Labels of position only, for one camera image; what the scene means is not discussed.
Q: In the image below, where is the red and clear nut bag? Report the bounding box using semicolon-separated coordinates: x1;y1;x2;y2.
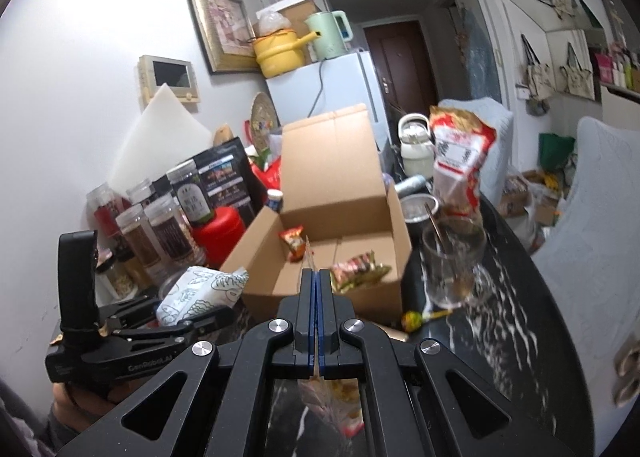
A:
429;106;499;218

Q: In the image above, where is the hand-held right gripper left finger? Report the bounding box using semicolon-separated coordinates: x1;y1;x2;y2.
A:
60;268;318;457

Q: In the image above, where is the wooden cutting board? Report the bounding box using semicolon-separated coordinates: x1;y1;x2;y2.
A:
212;123;236;148

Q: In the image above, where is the white foam board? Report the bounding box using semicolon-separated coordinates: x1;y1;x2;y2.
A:
107;84;214;188

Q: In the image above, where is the clear plastic jar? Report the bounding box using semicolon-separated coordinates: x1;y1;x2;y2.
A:
126;180;156;206

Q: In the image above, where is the wall intercom panel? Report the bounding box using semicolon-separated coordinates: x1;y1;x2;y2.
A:
137;54;201;106

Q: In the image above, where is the black stand-up pouch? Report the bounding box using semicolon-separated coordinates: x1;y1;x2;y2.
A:
152;137;256;223

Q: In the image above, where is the canvas tote bag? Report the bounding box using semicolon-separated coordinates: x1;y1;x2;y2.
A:
520;34;556;98

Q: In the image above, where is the silver bottle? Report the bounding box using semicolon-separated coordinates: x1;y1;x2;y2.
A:
394;176;427;194

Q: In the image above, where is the white insulated jug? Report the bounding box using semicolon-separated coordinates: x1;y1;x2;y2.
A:
397;113;434;178

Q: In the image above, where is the red-label jar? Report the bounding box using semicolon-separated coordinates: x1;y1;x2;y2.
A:
86;182;126;243

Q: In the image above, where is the dark berry jar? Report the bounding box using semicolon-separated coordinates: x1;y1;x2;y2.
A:
166;160;211;229

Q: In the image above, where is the yellow pot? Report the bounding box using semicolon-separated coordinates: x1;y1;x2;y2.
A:
252;30;319;79

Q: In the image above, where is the dark-label grain jar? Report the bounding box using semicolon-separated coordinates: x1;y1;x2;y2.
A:
144;194;199;273

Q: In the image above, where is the white fridge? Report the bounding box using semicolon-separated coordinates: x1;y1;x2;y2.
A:
265;50;391;153

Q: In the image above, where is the woven round tray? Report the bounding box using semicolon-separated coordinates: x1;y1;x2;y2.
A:
250;92;281;151

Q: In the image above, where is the brown cardboard box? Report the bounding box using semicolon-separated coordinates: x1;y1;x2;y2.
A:
220;104;414;326

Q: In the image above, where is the floor cardboard box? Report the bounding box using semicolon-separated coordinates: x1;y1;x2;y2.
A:
500;172;566;233

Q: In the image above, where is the green bag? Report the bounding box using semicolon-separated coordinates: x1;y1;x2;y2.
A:
538;133;576;172

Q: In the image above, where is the yellow-green lollipop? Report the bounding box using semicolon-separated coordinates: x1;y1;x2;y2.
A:
401;308;454;334

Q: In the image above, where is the brown-label grain jar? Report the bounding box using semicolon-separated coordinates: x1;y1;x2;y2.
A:
115;204;161;278

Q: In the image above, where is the beige slipper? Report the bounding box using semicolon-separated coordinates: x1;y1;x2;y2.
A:
612;337;640;408

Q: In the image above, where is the nut jar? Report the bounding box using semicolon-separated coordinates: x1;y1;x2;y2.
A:
97;252;139;301

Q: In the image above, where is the white cabinet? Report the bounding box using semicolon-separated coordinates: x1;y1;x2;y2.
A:
597;82;640;138

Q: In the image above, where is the clear plastic bag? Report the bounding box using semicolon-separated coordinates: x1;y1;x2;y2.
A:
257;10;294;36

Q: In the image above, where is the red plastic bag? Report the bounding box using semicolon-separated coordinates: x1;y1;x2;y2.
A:
247;157;284;203

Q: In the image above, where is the person's left hand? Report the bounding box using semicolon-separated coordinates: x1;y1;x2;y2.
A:
50;379;122;421

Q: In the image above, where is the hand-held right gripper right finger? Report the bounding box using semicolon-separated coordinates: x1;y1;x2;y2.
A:
317;267;597;457

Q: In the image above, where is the glass mug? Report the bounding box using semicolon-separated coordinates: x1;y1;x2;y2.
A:
421;216;494;308

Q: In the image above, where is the green electric kettle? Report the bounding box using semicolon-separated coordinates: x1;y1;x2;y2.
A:
305;10;354;63

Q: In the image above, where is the small red snack packet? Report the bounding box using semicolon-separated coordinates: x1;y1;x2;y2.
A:
278;224;307;263

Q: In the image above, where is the cardboard box with white lid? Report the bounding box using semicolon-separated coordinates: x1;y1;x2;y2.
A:
272;0;321;33

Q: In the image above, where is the black power cable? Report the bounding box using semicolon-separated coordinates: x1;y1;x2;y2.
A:
309;60;327;119

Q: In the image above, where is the red canister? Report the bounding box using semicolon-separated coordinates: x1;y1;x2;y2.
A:
192;207;249;269

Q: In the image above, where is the metal spoon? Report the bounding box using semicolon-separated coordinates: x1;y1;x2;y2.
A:
424;202;451;258

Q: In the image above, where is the steel cup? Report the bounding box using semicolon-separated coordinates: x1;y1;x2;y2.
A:
401;194;441;226

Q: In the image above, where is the clear waffle packet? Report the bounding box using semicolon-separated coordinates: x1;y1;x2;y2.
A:
295;236;367;439

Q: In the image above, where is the person's left forearm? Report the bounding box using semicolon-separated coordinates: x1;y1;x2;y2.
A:
0;377;62;457

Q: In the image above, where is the white bread-print packet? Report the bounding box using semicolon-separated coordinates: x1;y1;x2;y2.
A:
156;266;250;327

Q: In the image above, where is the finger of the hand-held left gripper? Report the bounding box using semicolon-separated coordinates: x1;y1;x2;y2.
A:
99;296;167;333
117;306;237;342

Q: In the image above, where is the row of cosmetic bottles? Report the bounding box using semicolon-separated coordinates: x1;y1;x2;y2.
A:
595;44;640;91

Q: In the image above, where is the framed picture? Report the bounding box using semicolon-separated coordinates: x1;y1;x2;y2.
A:
183;0;261;75

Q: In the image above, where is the brown peanut snack packet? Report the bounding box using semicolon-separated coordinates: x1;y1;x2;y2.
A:
330;251;394;294

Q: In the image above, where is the dark brown door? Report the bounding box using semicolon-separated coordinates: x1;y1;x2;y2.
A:
362;20;439;113

